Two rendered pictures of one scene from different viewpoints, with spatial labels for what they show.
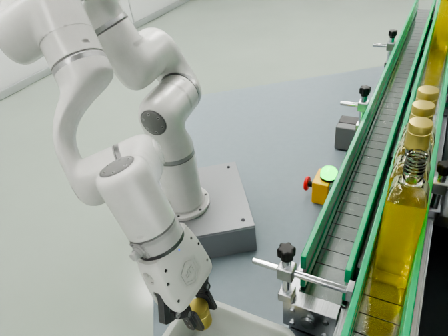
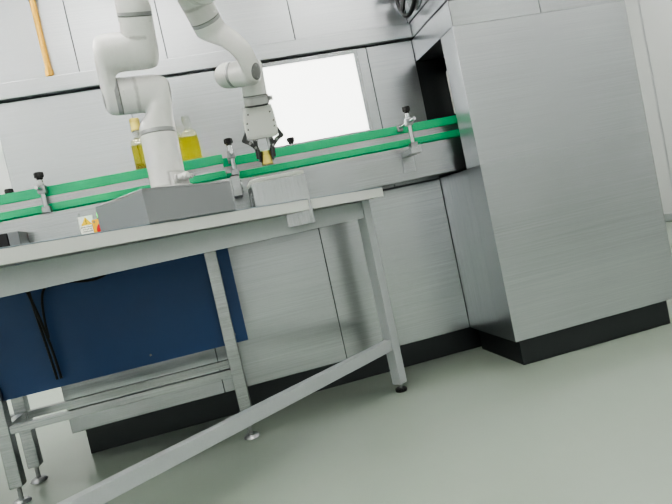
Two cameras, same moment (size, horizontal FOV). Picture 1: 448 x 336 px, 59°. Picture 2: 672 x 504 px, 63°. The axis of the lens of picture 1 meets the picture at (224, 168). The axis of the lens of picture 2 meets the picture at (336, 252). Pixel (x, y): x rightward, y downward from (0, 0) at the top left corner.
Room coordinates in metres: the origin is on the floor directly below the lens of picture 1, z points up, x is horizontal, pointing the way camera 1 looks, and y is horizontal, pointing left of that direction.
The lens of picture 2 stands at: (1.49, 1.49, 0.66)
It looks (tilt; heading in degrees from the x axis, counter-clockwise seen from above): 3 degrees down; 228
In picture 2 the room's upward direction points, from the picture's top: 12 degrees counter-clockwise
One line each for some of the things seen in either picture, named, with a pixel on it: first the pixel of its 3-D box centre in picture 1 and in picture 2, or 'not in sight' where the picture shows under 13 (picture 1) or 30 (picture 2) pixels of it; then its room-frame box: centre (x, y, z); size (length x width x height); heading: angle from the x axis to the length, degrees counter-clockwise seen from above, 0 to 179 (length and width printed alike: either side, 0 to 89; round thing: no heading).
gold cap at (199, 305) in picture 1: (199, 313); (266, 157); (0.40, 0.07, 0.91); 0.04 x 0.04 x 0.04
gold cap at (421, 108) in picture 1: (421, 116); not in sight; (0.55, -0.33, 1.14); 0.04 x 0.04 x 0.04
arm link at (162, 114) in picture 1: (169, 121); (148, 105); (0.78, 0.11, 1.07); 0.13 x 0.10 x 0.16; 156
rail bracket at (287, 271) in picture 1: (300, 278); (231, 157); (0.41, -0.10, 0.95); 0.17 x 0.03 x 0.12; 59
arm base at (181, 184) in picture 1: (174, 181); (168, 162); (0.77, 0.12, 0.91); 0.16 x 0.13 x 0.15; 104
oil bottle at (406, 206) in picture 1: (400, 231); (194, 159); (0.45, -0.28, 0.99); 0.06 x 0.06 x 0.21; 59
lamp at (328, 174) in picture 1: (329, 173); not in sight; (0.82, -0.27, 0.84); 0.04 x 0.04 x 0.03
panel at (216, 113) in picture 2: not in sight; (254, 110); (0.16, -0.25, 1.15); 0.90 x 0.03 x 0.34; 149
